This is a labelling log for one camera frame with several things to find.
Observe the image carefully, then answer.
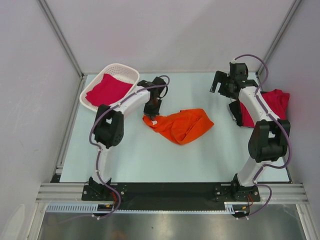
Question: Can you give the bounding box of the magenta t shirt in basket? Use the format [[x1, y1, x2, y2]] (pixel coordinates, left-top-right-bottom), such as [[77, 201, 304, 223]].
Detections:
[[85, 73, 133, 107]]

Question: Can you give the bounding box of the orange t shirt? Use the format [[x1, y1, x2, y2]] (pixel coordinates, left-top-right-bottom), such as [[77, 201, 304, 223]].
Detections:
[[142, 108, 214, 146]]

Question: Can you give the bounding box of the white perforated plastic basket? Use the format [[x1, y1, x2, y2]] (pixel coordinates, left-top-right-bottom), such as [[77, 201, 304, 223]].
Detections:
[[79, 63, 140, 112]]

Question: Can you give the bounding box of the white slotted cable duct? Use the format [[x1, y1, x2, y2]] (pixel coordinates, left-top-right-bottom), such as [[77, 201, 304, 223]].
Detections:
[[46, 203, 235, 214]]

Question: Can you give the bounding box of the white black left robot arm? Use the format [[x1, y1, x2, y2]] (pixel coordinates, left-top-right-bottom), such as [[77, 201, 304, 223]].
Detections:
[[87, 75, 170, 201]]

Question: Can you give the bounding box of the magenta folded t shirt stack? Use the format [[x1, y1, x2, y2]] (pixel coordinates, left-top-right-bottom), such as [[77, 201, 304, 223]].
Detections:
[[239, 89, 290, 128]]

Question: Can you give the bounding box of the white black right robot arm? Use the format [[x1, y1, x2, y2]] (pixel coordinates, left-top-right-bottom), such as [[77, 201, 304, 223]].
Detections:
[[210, 62, 291, 202]]

